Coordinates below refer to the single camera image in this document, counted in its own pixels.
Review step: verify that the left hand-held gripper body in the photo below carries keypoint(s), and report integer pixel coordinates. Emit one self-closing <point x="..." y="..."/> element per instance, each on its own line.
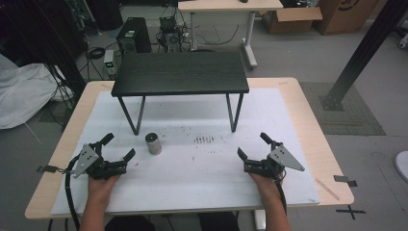
<point x="96" y="165"/>

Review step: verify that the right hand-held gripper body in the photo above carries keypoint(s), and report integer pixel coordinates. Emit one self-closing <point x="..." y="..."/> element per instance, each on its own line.
<point x="272" y="163"/>

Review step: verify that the silver metal can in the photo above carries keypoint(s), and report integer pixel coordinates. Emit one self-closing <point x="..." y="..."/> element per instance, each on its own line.
<point x="153" y="144"/>

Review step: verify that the person's left hand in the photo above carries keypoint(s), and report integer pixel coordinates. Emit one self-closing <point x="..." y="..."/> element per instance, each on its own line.
<point x="100" y="187"/>

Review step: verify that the person's right hand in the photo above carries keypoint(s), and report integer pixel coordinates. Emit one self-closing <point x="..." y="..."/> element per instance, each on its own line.
<point x="264" y="186"/>

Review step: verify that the black tape piece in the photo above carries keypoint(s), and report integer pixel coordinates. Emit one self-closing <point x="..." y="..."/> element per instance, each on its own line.
<point x="345" y="180"/>
<point x="48" y="169"/>

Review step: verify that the white foam mat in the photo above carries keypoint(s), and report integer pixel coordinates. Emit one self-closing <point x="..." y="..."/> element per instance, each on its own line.
<point x="198" y="179"/>

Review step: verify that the thin wooden stick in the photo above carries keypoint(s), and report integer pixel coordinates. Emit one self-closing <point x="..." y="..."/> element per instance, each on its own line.
<point x="327" y="189"/>

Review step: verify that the person's legs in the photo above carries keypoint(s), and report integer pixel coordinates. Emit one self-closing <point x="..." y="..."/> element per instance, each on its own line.
<point x="131" y="224"/>

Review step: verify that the grey bench power supply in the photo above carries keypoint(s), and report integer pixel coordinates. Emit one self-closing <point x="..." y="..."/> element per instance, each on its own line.
<point x="109" y="63"/>

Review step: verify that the grey floor mat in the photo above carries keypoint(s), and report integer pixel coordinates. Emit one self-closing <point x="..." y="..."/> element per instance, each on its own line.
<point x="349" y="118"/>

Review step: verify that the black small shelf table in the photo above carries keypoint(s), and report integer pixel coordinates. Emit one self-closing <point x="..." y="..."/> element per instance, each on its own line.
<point x="179" y="75"/>

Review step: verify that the white cloth cover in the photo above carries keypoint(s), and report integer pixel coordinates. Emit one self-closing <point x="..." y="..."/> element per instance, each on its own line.
<point x="22" y="93"/>

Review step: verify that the black computer tower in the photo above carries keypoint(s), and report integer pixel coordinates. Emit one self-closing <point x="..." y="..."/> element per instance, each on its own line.
<point x="134" y="35"/>

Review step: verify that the open cardboard box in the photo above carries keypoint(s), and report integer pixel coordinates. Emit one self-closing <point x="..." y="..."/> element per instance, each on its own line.
<point x="290" y="20"/>

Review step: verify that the white round base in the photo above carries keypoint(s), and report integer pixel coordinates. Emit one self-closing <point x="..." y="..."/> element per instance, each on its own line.
<point x="402" y="165"/>

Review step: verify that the white-legged wooden desk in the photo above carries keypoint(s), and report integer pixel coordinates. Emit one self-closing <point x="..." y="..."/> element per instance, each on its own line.
<point x="229" y="9"/>

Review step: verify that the large printed cardboard box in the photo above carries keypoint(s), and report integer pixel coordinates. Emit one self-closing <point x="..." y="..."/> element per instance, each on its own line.
<point x="344" y="16"/>

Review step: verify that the black metal frame post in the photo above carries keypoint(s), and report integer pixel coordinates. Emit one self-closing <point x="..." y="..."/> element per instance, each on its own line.
<point x="365" y="54"/>

